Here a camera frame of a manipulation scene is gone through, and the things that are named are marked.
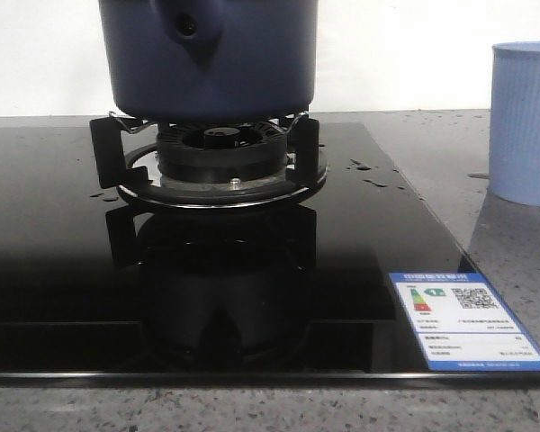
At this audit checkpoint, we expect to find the light blue ribbed cup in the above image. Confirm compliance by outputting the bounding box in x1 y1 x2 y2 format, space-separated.
489 41 540 207

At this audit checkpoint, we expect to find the black metal pot support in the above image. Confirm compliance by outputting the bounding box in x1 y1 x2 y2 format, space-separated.
90 112 328 210

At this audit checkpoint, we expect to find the black round gas burner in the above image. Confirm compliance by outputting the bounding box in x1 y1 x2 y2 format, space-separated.
157 122 287 184

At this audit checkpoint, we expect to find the dark blue saucepan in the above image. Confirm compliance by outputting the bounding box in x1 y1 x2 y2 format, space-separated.
99 0 318 123

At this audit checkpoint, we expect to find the black glass gas cooktop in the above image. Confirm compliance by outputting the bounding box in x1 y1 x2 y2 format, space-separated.
0 123 540 388

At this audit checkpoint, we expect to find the blue energy label sticker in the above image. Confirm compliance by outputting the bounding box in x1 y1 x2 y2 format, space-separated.
390 273 540 373

